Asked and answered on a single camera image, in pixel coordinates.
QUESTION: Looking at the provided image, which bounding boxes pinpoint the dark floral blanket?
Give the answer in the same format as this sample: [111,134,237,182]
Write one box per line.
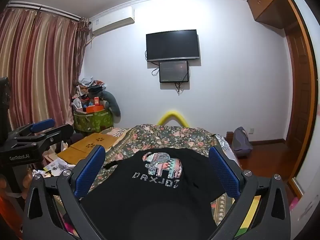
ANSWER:
[85,124,240,230]

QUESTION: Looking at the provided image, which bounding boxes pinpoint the grey purple bag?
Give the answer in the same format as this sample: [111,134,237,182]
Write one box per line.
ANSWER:
[231,127,253,158]

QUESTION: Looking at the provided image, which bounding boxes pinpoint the grey plush pillow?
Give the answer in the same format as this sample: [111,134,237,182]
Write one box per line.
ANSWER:
[99,90,122,124]

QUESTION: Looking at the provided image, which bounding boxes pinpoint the black monitor cable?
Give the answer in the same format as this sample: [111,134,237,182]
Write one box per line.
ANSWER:
[174,81,185,96]

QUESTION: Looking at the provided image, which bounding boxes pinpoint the yellow foam tube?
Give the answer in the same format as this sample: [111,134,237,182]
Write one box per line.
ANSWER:
[156,109,189,127]

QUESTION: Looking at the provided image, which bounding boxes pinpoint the person's left forearm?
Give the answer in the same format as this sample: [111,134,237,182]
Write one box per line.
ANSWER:
[0,192,16,235]

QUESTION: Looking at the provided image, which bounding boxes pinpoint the black t-shirt with elephant print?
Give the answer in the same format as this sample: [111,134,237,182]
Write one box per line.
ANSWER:
[80,149,233,240]

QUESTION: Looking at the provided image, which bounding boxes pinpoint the plain yellow wooden board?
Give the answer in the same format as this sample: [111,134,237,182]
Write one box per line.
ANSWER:
[57,146,87,161]

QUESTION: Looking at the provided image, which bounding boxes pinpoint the yellow board with flower cutouts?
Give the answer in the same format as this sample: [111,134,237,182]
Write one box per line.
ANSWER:
[71,132,120,153]

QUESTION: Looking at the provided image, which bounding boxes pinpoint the small black wall monitor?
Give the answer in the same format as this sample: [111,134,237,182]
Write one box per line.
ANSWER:
[159,60,189,83]

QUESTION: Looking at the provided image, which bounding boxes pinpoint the green patterned storage box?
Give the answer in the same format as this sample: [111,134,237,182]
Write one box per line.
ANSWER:
[73,109,114,133]

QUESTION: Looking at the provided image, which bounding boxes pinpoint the brown wooden door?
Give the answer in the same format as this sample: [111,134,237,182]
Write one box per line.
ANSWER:
[282,0,318,195]

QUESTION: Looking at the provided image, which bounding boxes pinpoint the pink striped curtain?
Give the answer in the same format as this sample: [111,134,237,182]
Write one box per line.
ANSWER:
[0,6,87,140]

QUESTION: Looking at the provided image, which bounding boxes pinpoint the black television cable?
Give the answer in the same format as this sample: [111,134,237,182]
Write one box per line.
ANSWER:
[144,50,160,76]

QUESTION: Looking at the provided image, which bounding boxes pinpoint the black wall television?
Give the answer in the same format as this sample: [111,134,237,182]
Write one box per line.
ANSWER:
[146,29,200,62]

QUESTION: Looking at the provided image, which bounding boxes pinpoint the pile of mixed clothes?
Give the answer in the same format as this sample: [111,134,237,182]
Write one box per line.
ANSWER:
[72,76,108,105]

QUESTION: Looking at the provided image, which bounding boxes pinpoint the white air conditioner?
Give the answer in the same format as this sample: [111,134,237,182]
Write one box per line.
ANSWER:
[89,6,135,37]

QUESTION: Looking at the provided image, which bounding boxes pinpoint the yellow green foam mat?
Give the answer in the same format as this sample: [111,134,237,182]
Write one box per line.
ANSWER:
[239,195,260,233]

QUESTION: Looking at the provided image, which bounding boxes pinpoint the orange box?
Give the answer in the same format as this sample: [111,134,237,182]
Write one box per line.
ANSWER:
[82,105,105,113]

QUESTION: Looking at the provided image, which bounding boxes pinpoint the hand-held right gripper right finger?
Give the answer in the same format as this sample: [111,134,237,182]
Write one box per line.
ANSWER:
[208,145,292,240]

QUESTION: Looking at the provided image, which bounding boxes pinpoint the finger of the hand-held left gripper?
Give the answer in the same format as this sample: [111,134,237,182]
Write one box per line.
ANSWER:
[31,124,75,153]
[9,118,56,140]

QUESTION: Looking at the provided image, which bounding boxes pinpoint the white curtain rail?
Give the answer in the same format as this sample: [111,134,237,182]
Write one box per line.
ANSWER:
[7,1,88,21]

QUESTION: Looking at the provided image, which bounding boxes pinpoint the scattered white papers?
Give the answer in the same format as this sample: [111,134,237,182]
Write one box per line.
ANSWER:
[44,159,75,173]

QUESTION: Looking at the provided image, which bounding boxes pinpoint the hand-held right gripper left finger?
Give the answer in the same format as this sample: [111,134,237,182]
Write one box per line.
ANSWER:
[22,145,107,240]

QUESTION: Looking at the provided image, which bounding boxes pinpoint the pink striped sheet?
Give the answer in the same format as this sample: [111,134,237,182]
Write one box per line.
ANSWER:
[105,127,128,138]

